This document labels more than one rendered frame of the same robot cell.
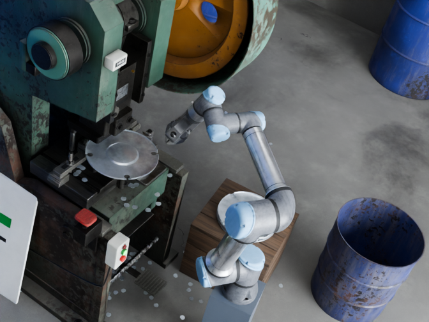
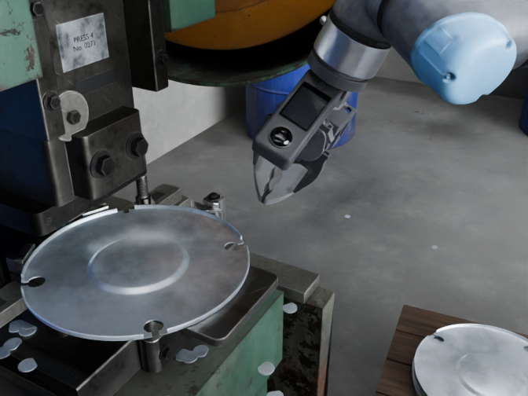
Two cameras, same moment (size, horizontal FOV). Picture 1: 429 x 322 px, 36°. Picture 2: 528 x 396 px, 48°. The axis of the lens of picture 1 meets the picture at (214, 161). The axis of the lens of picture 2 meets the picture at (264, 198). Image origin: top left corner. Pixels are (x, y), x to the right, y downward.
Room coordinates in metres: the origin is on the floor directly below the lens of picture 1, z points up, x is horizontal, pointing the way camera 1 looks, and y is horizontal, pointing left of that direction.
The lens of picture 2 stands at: (1.32, 0.13, 1.23)
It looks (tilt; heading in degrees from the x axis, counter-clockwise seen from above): 29 degrees down; 6
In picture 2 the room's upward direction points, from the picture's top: straight up
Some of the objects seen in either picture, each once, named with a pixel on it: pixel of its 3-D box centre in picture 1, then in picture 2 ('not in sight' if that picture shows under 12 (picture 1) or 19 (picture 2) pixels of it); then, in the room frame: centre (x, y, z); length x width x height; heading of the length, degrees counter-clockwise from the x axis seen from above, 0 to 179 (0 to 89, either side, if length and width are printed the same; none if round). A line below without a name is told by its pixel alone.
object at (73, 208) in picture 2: (98, 122); (56, 185); (1.99, 0.48, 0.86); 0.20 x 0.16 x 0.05; 157
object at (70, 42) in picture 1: (55, 49); not in sight; (1.76, 0.59, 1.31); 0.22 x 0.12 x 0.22; 67
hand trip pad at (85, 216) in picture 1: (85, 222); not in sight; (1.59, 0.40, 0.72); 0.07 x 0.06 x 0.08; 67
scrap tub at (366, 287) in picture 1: (362, 263); not in sight; (2.21, -0.82, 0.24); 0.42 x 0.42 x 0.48
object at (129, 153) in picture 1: (122, 153); (138, 262); (1.93, 0.36, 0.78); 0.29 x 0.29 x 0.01
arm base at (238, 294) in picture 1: (241, 282); not in sight; (1.70, -0.23, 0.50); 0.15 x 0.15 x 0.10
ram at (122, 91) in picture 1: (112, 92); (59, 60); (1.97, 0.44, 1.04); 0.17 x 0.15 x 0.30; 67
